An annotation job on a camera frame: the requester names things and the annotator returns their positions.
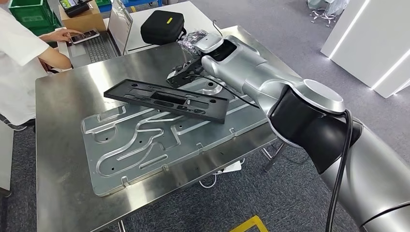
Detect blue metal frame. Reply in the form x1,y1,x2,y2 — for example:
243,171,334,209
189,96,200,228
121,0,163,9

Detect brown cardboard box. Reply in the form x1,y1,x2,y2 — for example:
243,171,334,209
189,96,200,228
59,0,107,33

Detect chrome stool base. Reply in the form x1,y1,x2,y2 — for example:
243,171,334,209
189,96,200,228
308,0,350,28

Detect thin black wire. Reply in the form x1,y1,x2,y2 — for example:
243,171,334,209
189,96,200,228
212,19,224,37

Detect silver stamped metal fixture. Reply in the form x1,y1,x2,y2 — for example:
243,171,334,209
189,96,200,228
80,76,268,197

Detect person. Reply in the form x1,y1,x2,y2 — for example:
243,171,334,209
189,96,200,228
0,6,73,126

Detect white cable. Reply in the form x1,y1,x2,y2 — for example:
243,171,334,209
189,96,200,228
198,158,246,189

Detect black handheld device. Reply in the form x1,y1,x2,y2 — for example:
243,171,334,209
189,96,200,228
59,0,94,18

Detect person's hand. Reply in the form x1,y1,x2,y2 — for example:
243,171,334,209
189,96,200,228
40,28,83,43

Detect white cabinet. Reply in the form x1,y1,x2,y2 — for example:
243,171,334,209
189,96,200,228
321,0,410,99

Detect grey open laptop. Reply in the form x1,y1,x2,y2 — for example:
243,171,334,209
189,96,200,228
65,0,133,69

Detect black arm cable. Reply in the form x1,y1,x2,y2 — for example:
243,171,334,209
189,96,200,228
325,109,353,232

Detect black smartphone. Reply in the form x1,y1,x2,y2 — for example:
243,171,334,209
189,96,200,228
70,29,101,44

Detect black zip case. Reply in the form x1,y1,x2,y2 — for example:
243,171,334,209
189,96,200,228
140,10,187,45

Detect white table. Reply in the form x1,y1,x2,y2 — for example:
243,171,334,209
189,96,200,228
58,0,221,55

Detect white power strip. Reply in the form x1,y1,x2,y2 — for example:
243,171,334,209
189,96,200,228
222,160,242,174

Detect thin black camera cable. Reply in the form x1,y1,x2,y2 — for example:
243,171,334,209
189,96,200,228
189,74,261,110

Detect long black plastic panel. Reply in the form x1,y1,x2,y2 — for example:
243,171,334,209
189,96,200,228
103,79,230,125

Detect green plastic crate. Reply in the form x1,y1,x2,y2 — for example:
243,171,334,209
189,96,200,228
8,0,62,36

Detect stainless steel workbench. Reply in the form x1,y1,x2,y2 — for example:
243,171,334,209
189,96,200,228
35,25,302,232

